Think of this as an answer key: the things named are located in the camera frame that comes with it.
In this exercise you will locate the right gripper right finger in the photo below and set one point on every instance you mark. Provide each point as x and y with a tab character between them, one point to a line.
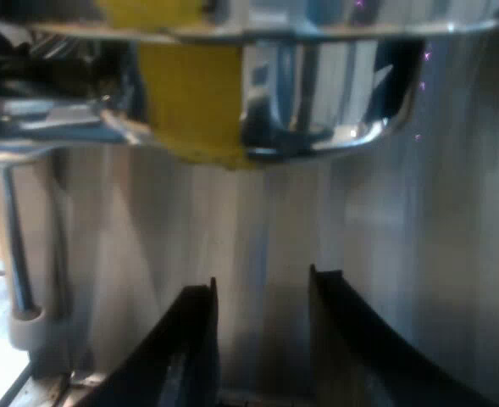
350	360

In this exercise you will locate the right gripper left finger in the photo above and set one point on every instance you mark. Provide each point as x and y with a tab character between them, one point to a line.
177	352

